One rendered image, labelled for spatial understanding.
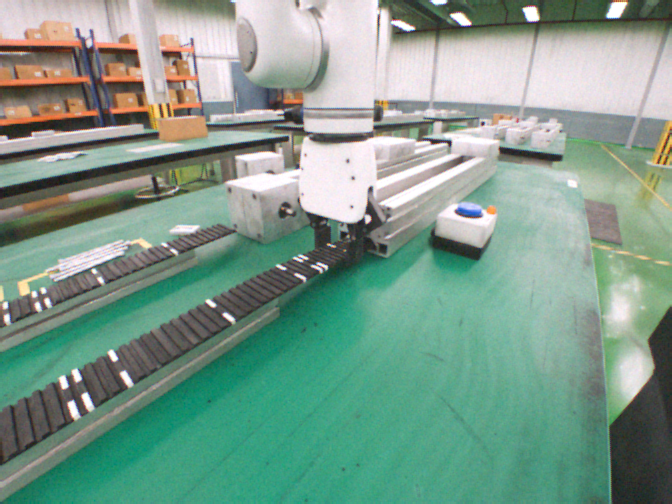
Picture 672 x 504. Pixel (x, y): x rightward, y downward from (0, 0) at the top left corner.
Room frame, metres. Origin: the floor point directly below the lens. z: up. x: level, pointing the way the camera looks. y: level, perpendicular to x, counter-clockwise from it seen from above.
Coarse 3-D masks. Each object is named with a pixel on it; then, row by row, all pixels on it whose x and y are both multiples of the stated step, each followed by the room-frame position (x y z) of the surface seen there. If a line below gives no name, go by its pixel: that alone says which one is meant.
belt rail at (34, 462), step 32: (256, 320) 0.24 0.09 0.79; (192, 352) 0.18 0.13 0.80; (224, 352) 0.20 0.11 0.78; (160, 384) 0.15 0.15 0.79; (96, 416) 0.11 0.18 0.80; (128, 416) 0.13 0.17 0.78; (32, 448) 0.08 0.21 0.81; (64, 448) 0.09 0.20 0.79; (0, 480) 0.06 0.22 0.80; (32, 480) 0.07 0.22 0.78
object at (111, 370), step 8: (112, 352) 0.17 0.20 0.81; (96, 360) 0.16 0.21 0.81; (104, 360) 0.16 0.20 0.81; (112, 360) 0.16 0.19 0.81; (120, 360) 0.16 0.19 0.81; (104, 368) 0.15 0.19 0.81; (112, 368) 0.15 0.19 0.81; (120, 368) 0.15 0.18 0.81; (104, 376) 0.14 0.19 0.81; (112, 376) 0.14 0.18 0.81; (120, 376) 0.14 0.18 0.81; (128, 376) 0.14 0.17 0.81; (112, 384) 0.13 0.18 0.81; (120, 384) 0.14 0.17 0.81; (128, 384) 0.14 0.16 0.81; (112, 392) 0.13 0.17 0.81; (120, 392) 0.13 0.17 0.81
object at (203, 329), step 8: (192, 312) 0.22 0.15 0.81; (184, 320) 0.21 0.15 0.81; (192, 320) 0.22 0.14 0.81; (200, 320) 0.21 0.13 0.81; (208, 320) 0.22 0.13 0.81; (192, 328) 0.20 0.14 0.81; (200, 328) 0.20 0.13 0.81; (208, 328) 0.20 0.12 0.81; (216, 328) 0.21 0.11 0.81; (200, 336) 0.19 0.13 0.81; (208, 336) 0.19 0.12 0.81
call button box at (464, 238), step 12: (456, 204) 0.49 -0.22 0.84; (444, 216) 0.43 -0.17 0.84; (456, 216) 0.43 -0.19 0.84; (468, 216) 0.42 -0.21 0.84; (480, 216) 0.42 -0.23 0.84; (492, 216) 0.43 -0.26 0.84; (432, 228) 0.48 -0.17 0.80; (444, 228) 0.43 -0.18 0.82; (456, 228) 0.42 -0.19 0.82; (468, 228) 0.41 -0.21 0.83; (480, 228) 0.39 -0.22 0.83; (492, 228) 0.43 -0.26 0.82; (444, 240) 0.43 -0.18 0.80; (456, 240) 0.41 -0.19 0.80; (468, 240) 0.40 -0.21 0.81; (480, 240) 0.39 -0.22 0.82; (456, 252) 0.41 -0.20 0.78; (468, 252) 0.40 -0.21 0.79; (480, 252) 0.39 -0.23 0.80
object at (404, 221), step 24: (432, 168) 0.71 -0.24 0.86; (456, 168) 0.68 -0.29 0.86; (480, 168) 0.82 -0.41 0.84; (384, 192) 0.53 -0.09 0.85; (408, 192) 0.48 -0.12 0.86; (432, 192) 0.52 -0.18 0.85; (456, 192) 0.68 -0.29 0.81; (408, 216) 0.45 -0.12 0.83; (432, 216) 0.54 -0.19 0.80; (384, 240) 0.41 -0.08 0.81; (408, 240) 0.46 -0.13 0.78
